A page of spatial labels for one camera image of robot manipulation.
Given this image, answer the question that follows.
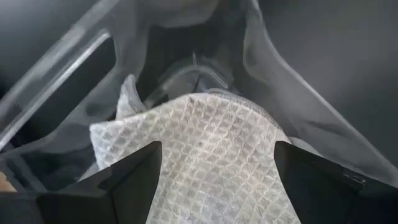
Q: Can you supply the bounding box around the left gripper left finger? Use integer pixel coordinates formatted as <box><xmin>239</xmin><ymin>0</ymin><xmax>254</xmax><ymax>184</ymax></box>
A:
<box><xmin>0</xmin><ymin>141</ymin><xmax>163</xmax><ymax>224</ymax></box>

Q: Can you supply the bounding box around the clear plastic basket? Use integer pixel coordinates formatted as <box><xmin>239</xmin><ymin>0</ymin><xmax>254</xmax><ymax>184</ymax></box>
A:
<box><xmin>0</xmin><ymin>0</ymin><xmax>398</xmax><ymax>194</ymax></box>

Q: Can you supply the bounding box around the white waffle-weave towel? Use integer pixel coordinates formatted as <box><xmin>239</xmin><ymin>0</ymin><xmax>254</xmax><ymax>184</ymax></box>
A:
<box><xmin>89</xmin><ymin>73</ymin><xmax>302</xmax><ymax>224</ymax></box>

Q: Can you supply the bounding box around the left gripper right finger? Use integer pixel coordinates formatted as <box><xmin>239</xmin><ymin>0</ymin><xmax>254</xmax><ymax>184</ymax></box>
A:
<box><xmin>273</xmin><ymin>140</ymin><xmax>398</xmax><ymax>224</ymax></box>

